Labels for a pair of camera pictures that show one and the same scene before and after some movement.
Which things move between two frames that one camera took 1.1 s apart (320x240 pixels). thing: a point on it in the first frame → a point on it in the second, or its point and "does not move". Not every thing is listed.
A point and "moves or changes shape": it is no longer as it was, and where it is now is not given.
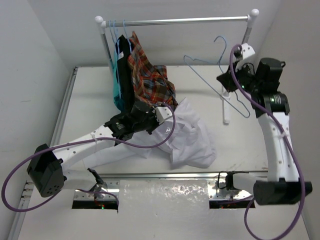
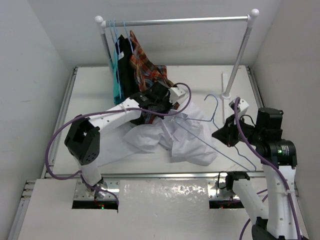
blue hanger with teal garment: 111,33 does not move
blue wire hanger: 226,75 → 213,120
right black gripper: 228,81 → 226,133
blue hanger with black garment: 115,34 does not move
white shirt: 188,144 moves or changes shape
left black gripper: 141,110 → 160,99
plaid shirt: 150,82 does not move
